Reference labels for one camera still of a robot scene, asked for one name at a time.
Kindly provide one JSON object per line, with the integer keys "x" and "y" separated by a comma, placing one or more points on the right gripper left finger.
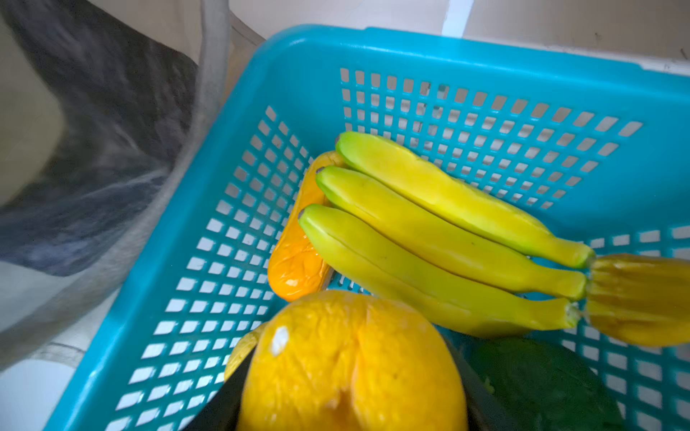
{"x": 221, "y": 413}

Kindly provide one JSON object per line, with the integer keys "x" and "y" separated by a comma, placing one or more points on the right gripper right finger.
{"x": 485, "y": 413}

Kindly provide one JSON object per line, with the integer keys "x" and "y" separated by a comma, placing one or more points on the white canvas grocery bag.
{"x": 132, "y": 113}

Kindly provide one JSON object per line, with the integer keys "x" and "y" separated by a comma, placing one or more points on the green avocado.
{"x": 544, "y": 386}

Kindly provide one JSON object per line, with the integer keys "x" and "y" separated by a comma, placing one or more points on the orange corn cob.
{"x": 295, "y": 267}

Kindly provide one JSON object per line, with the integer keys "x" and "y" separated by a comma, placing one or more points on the green banana bunch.
{"x": 403, "y": 229}

